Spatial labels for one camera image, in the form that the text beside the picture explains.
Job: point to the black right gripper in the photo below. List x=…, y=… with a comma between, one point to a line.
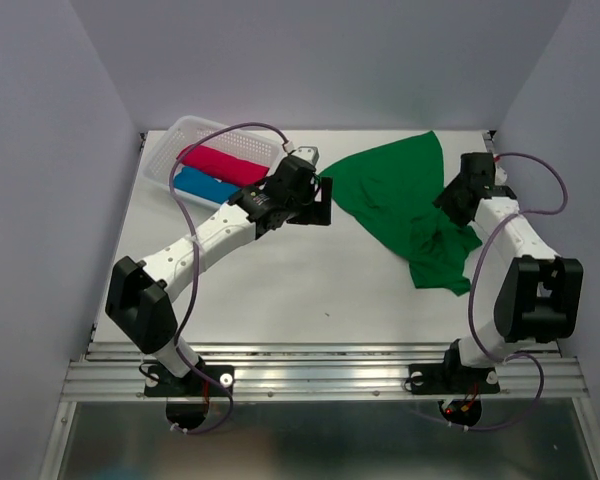
x=444, y=199

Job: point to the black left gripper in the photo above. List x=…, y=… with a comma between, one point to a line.
x=319, y=213

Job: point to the green t shirt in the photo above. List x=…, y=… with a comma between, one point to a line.
x=389, y=190

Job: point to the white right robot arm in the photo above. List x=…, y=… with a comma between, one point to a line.
x=538, y=300

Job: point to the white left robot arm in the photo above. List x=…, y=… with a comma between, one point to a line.
x=141, y=293

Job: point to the white perforated plastic basket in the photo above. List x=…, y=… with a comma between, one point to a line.
x=187, y=133

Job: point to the rolled red t shirt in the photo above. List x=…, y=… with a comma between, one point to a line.
x=223, y=166

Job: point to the rolled blue t shirt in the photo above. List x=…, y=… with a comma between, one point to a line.
x=199, y=184

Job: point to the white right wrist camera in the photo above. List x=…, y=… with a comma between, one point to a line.
x=500, y=176

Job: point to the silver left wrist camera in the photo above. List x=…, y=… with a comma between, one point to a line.
x=306, y=153

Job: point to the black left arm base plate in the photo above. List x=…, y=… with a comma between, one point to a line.
x=160, y=383

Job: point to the aluminium frame rail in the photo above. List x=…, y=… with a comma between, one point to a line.
x=306, y=372

